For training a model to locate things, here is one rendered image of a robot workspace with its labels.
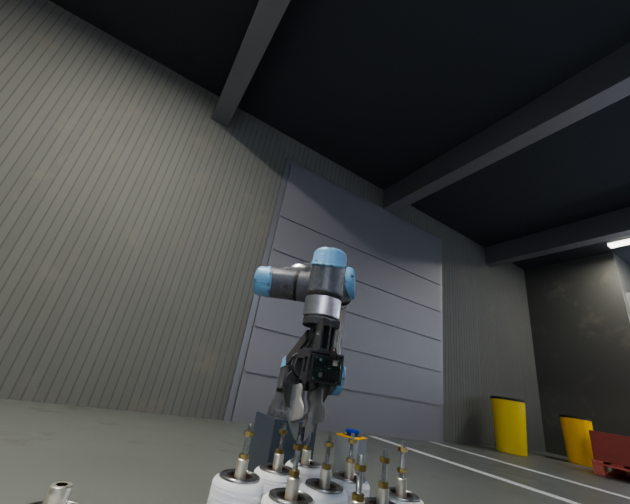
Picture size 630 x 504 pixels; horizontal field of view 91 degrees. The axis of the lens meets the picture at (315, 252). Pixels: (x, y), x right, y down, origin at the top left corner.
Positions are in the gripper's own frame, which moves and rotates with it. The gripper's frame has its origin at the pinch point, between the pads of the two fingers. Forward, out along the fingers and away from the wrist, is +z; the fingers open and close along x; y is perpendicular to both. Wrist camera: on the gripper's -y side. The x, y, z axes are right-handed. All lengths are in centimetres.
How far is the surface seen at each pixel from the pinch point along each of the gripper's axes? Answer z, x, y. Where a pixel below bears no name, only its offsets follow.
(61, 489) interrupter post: 7.1, -31.7, 9.9
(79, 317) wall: -29, -101, -256
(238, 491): 10.6, -7.7, -4.4
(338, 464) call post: 10.5, 25.2, -28.5
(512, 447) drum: 25, 434, -273
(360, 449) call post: 5.9, 29.8, -25.4
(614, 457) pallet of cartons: 12, 471, -176
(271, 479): 10.5, 0.6, -11.8
